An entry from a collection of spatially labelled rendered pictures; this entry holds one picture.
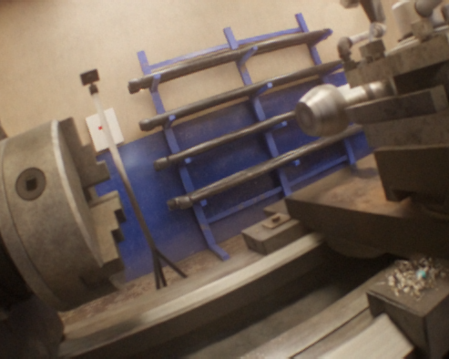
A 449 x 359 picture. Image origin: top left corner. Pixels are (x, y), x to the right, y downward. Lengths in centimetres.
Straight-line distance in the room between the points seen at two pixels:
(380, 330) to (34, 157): 43
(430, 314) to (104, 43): 363
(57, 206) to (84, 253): 6
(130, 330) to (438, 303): 52
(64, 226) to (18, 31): 369
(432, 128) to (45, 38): 373
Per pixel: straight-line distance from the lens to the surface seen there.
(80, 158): 45
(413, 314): 39
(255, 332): 69
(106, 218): 42
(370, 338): 41
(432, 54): 34
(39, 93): 368
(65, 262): 37
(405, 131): 39
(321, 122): 53
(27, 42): 390
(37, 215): 36
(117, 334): 67
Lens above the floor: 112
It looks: 7 degrees down
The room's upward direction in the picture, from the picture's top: 20 degrees counter-clockwise
